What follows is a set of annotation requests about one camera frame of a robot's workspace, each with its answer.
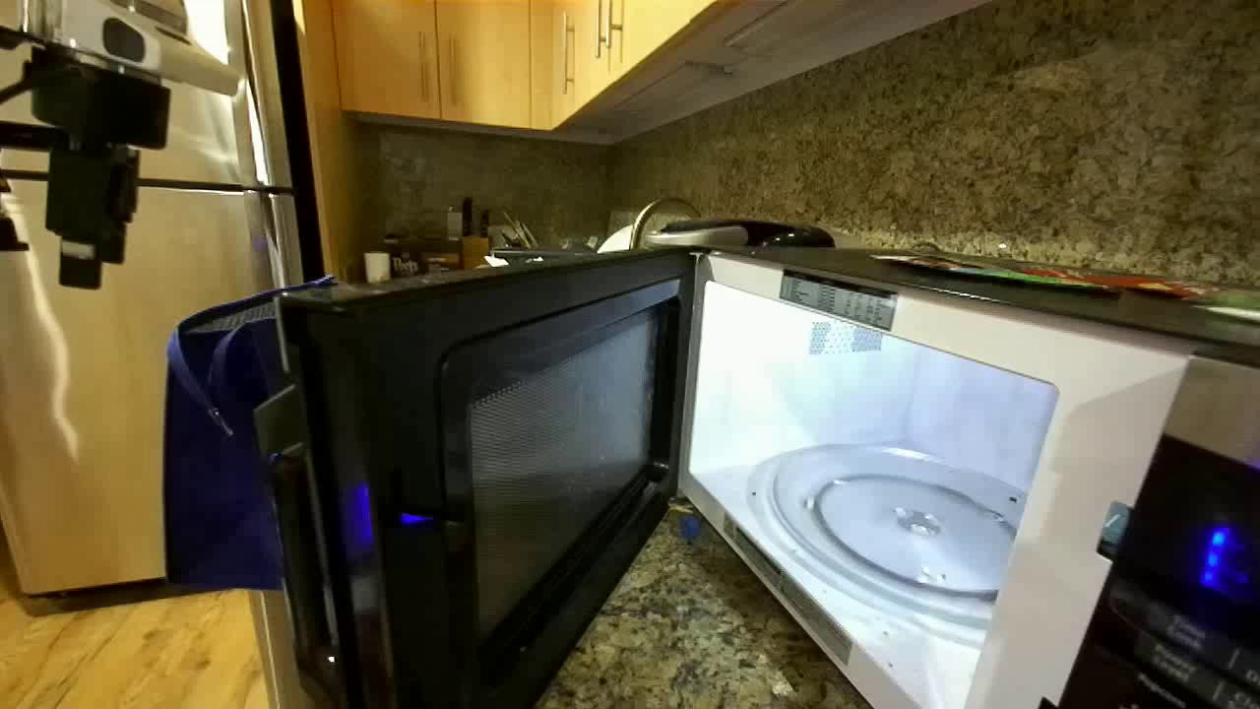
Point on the glass microwave turntable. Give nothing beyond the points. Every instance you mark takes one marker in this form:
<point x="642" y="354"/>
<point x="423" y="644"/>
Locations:
<point x="908" y="526"/>

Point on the flat red green packet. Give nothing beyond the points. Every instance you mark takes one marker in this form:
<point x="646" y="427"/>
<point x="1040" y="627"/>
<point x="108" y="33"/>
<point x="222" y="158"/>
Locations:
<point x="1051" y="276"/>

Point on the small blue tape piece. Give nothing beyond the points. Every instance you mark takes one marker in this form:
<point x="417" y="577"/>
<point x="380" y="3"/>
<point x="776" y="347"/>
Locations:
<point x="690" y="531"/>

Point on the black flat appliance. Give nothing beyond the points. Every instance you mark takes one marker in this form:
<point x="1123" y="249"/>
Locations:
<point x="772" y="233"/>

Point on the brown knife block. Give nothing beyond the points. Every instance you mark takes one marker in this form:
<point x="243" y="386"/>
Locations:
<point x="476" y="253"/>

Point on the small white cup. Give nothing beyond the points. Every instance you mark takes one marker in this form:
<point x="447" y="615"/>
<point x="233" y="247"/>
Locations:
<point x="376" y="264"/>

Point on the blue fabric bag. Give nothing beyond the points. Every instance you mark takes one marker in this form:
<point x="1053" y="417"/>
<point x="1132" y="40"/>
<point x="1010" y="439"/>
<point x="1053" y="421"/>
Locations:
<point x="217" y="460"/>

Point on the stainless steel refrigerator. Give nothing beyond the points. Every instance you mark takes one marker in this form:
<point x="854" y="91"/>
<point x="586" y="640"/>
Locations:
<point x="121" y="397"/>

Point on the light wood wall cabinets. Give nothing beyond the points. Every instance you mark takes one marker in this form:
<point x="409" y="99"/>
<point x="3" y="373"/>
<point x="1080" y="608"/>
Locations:
<point x="397" y="60"/>

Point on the black camera on mount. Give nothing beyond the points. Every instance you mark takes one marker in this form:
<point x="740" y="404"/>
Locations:
<point x="100" y="103"/>

